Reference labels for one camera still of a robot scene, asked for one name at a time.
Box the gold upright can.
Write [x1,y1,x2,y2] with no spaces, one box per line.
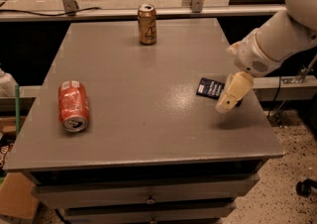
[138,4,157,45]

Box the upper drawer knob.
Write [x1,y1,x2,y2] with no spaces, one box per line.
[146,196,156,205]

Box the orange crushed soda can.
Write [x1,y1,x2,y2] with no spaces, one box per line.
[58,80,89,133]

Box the black chair caster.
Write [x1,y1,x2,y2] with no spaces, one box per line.
[296,178,317,197]

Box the black cable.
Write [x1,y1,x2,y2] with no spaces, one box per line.
[0,6,102,17]

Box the grey drawer cabinet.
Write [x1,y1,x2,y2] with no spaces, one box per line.
[5,19,283,224]

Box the white plastic jug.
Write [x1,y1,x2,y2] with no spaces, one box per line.
[0,68,18,97]

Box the green pole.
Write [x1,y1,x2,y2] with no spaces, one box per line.
[15,84,21,137]

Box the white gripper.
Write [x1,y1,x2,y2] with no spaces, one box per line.
[216,29,281,113]

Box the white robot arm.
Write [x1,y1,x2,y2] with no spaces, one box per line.
[216,0,317,113]

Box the drawer knob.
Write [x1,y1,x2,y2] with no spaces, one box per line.
[146,196,156,205]
[149,218,158,224]

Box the cardboard box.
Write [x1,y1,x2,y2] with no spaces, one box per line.
[0,172,39,220]

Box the lower drawer knob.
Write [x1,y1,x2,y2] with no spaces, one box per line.
[149,218,158,224]

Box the blue rxbar wrapper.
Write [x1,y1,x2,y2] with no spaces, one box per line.
[196,77,225,99]

